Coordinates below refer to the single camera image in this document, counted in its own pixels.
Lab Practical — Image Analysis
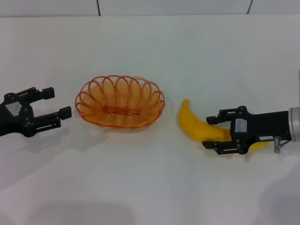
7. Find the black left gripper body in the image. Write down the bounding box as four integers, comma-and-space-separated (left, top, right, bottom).
0, 93, 36, 138

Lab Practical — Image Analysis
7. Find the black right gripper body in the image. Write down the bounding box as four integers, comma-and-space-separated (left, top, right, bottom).
229, 105, 292, 155

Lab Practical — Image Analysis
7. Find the yellow banana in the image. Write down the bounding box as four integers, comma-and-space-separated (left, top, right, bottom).
178, 98, 269, 150

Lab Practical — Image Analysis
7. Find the orange woven plastic basket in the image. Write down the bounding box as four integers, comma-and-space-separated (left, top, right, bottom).
75, 75, 166, 129

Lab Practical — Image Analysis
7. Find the clear cable with connector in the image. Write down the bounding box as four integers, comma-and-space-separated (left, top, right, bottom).
273, 135, 292, 154

